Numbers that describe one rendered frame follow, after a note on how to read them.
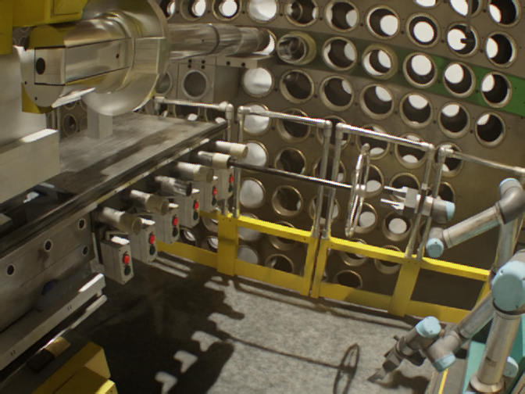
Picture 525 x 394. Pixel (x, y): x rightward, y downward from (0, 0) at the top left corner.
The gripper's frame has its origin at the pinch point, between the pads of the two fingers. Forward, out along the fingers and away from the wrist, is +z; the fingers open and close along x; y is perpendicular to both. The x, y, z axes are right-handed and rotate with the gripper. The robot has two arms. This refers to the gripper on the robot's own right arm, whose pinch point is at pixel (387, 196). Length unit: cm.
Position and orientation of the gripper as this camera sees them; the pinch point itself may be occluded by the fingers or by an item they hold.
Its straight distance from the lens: 182.3
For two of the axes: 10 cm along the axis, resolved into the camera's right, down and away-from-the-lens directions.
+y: 0.3, 8.1, 5.8
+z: -9.2, -2.1, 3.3
